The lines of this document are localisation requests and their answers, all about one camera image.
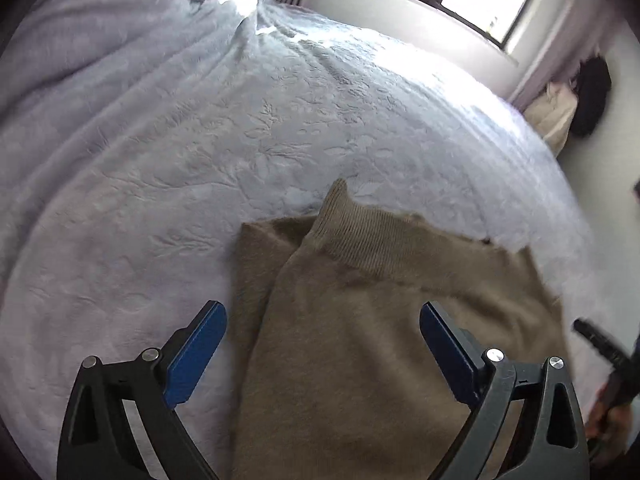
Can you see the black hanging coat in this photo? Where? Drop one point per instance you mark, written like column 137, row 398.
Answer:
column 592, row 95

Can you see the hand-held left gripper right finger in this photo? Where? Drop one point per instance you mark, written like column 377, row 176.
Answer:
column 450, row 355

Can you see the cream hanging coat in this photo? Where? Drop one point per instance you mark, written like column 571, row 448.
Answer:
column 552, row 115

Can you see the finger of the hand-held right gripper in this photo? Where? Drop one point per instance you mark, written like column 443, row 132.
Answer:
column 602, row 345

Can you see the person's right hand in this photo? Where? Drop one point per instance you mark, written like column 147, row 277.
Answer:
column 612, row 422

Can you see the white embossed bedspread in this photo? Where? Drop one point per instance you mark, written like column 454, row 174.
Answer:
column 275, row 135

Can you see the brown knit sweater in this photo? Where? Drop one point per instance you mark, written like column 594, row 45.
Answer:
column 350, row 335

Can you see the lavender fleece blanket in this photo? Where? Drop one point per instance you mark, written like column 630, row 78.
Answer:
column 100, row 35

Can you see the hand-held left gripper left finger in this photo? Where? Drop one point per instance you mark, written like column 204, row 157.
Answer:
column 195, row 355

